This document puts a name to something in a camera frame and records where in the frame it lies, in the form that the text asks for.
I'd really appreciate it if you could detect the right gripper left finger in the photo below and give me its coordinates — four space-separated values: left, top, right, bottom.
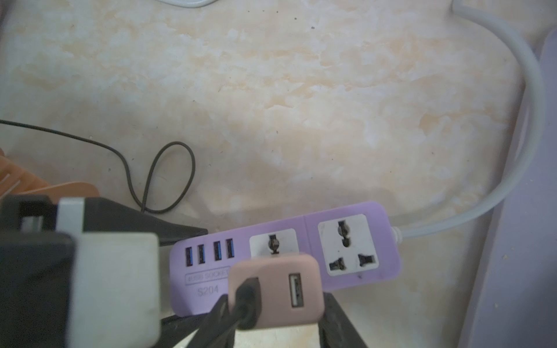
187 295 237 348

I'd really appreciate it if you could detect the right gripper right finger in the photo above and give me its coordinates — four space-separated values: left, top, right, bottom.
319 293 368 348

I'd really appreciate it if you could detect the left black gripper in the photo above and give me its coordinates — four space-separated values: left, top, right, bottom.
1 196 208 347

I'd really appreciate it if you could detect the pink usb plug adapter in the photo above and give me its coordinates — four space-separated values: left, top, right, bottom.
228 254 325 330

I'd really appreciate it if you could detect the purple power strip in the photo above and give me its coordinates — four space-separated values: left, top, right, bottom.
169 202 401 317

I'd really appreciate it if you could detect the orange desk fan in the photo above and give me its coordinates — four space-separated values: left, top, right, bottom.
1 150 100 203

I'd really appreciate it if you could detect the lavender tray mat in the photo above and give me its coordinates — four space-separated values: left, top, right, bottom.
458 29 556 347

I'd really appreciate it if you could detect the black fan cable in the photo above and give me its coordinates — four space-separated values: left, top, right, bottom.
0 118 197 215

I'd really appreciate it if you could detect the white power strip cable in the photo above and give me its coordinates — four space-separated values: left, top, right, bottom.
390 0 548 240

